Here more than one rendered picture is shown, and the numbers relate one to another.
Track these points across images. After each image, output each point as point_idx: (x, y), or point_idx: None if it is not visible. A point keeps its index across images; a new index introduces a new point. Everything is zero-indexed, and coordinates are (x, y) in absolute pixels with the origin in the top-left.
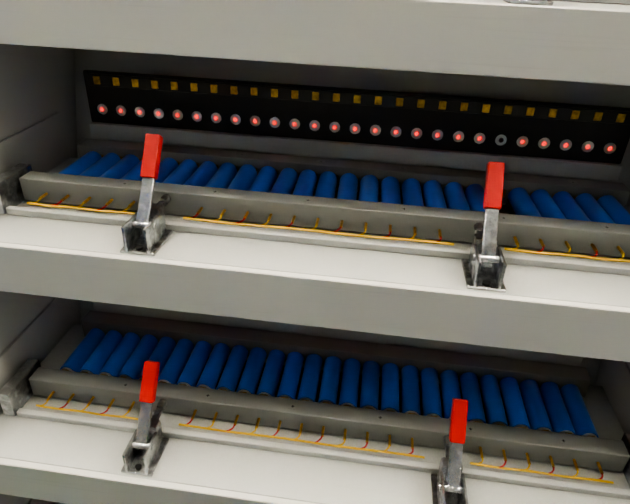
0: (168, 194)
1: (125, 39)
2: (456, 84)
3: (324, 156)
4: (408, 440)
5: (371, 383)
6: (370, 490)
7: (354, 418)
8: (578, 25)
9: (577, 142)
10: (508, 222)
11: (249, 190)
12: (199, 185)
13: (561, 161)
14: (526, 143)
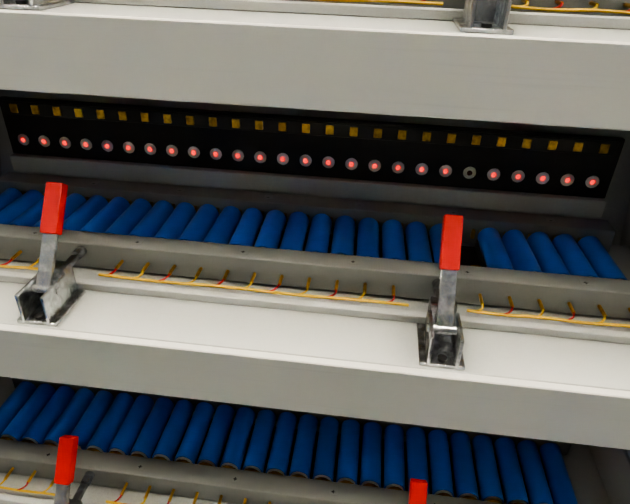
0: (83, 246)
1: (8, 75)
2: None
3: (272, 191)
4: None
5: (327, 446)
6: None
7: (303, 493)
8: (544, 59)
9: (555, 175)
10: (472, 278)
11: (179, 237)
12: (124, 231)
13: (538, 196)
14: (498, 176)
